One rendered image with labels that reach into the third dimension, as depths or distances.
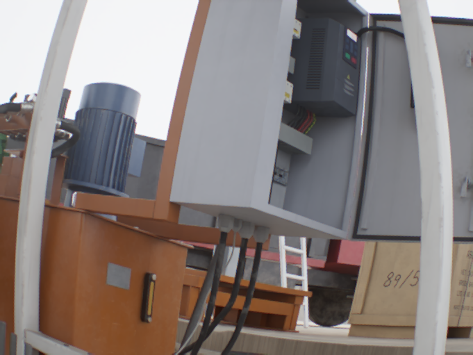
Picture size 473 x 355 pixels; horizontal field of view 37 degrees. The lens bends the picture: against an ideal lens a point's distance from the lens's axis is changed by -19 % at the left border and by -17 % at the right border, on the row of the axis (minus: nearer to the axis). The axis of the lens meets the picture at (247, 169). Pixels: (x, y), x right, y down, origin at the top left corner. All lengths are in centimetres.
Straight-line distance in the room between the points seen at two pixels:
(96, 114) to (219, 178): 78
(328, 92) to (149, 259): 65
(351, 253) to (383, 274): 637
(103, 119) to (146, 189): 792
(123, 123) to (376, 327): 291
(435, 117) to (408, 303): 349
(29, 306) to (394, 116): 107
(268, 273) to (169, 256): 858
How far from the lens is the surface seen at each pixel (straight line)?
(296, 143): 195
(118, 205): 183
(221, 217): 178
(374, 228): 193
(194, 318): 209
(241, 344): 342
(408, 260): 484
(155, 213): 174
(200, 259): 1125
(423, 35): 141
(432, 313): 130
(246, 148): 164
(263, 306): 466
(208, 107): 172
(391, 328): 485
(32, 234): 196
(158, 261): 219
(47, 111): 198
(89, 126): 236
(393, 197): 192
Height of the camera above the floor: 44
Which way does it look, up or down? 10 degrees up
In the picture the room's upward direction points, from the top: 9 degrees clockwise
